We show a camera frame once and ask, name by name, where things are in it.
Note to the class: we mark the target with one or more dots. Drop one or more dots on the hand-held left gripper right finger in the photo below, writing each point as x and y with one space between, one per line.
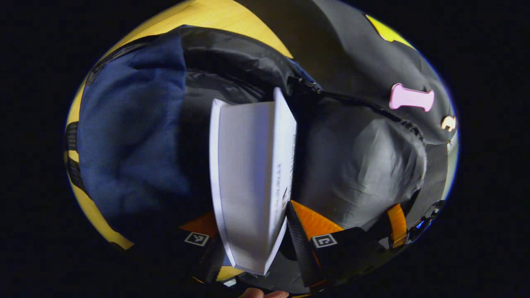
300 244

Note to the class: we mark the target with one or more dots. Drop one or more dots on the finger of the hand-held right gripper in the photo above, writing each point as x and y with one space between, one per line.
397 225

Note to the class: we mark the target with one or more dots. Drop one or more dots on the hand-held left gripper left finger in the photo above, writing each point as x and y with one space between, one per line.
198 252

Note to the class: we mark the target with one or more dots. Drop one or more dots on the white cover book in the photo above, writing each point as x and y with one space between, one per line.
248 174

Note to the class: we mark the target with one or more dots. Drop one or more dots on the blue schoolbag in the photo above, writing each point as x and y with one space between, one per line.
132 136

